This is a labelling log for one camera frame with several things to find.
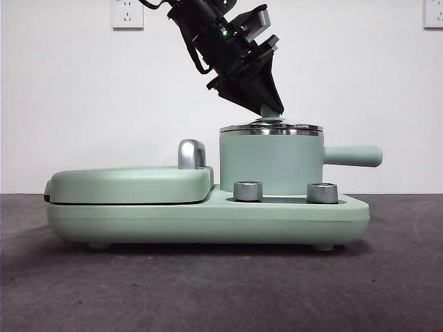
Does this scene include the glass lid with green knob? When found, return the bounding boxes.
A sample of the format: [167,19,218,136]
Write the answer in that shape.
[219,103,325,136]

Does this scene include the silver control knob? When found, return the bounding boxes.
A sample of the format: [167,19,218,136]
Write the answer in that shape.
[233,180,264,201]
[307,182,339,203]

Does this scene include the mint green griddle cover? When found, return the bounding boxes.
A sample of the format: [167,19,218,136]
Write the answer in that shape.
[44,165,216,205]

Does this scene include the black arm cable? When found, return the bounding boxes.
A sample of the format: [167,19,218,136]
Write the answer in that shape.
[140,0,213,75]

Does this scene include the pale grey camera box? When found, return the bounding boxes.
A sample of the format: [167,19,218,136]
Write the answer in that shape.
[238,5,271,37]

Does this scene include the mint green pot with handle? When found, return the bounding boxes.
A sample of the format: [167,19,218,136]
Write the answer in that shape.
[219,126,383,194]

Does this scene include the silver cover handle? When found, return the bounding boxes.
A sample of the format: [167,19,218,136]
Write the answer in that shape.
[178,139,208,170]

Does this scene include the white wall socket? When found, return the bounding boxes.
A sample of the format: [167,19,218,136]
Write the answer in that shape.
[424,0,443,30]
[111,0,145,30]

